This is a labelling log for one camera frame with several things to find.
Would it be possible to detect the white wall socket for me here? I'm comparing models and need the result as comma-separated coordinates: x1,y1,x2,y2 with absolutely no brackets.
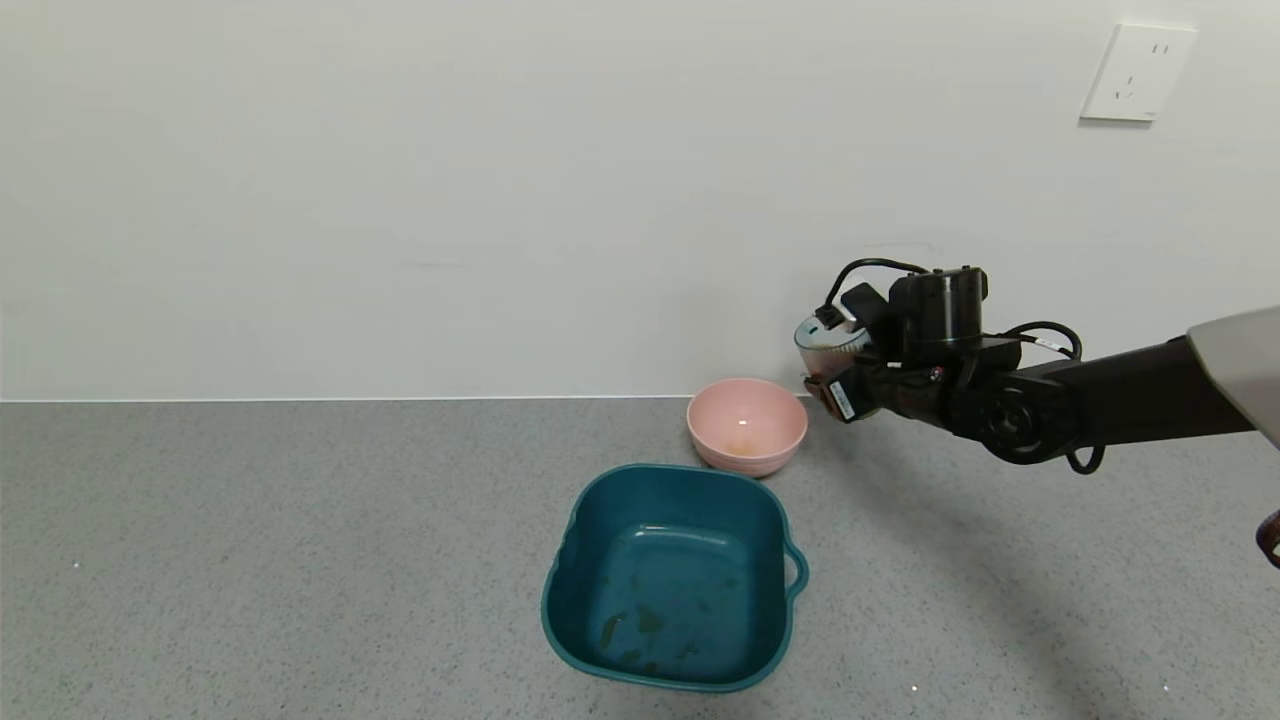
1079,24,1198,124

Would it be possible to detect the transparent ribbed cup with handle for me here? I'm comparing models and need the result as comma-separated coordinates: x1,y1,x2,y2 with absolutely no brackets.
794,308,875,383

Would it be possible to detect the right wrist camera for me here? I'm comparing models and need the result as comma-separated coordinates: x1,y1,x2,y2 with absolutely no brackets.
814,282,892,333

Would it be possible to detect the teal square plastic basin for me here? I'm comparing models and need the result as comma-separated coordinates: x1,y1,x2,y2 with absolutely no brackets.
541,463,810,693

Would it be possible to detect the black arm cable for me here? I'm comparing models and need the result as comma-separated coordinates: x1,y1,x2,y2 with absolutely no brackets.
1000,321,1107,477

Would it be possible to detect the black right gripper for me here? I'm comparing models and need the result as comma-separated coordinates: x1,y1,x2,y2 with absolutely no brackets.
803,363,896,424

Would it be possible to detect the pink round bowl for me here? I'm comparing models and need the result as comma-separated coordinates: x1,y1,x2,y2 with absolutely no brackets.
686,377,809,478

